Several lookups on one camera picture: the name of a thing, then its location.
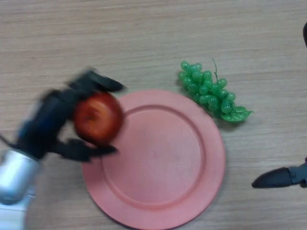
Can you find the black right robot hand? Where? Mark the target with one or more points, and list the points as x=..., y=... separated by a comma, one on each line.
x=280, y=178

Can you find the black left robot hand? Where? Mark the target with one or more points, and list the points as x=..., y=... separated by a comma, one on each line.
x=45, y=119

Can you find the red apple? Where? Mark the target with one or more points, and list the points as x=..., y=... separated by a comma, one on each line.
x=98, y=119

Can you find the pink round plate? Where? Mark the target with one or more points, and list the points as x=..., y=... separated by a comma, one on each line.
x=163, y=163

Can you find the green plastic grape bunch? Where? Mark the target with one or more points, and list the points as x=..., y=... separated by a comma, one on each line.
x=208, y=92

